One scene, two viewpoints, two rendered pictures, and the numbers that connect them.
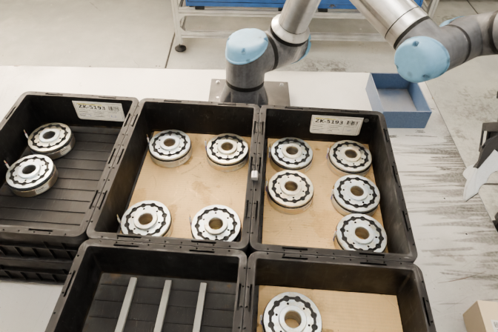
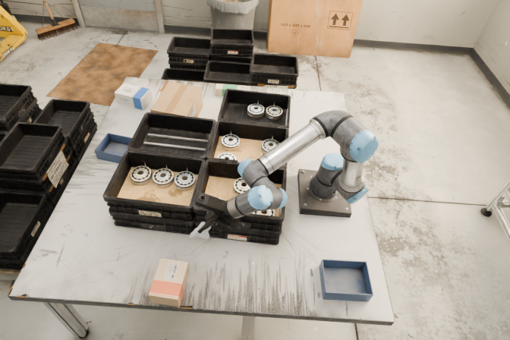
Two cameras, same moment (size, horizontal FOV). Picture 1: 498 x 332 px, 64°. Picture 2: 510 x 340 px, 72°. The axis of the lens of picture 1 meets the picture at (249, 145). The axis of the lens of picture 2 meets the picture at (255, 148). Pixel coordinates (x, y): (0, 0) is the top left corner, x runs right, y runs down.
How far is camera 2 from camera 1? 1.45 m
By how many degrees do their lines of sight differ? 59
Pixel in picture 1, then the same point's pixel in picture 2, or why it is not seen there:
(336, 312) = (187, 196)
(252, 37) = (335, 161)
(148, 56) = (462, 190)
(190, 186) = (250, 155)
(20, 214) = (240, 112)
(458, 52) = (247, 177)
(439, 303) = (196, 261)
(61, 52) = (442, 140)
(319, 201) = not seen: hidden behind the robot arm
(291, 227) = (226, 187)
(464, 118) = not seen: outside the picture
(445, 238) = (231, 278)
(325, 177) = not seen: hidden behind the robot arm
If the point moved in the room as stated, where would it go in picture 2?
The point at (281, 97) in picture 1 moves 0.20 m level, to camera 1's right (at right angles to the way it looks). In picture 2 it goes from (333, 207) to (338, 242)
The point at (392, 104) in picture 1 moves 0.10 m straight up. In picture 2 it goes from (345, 282) to (351, 272)
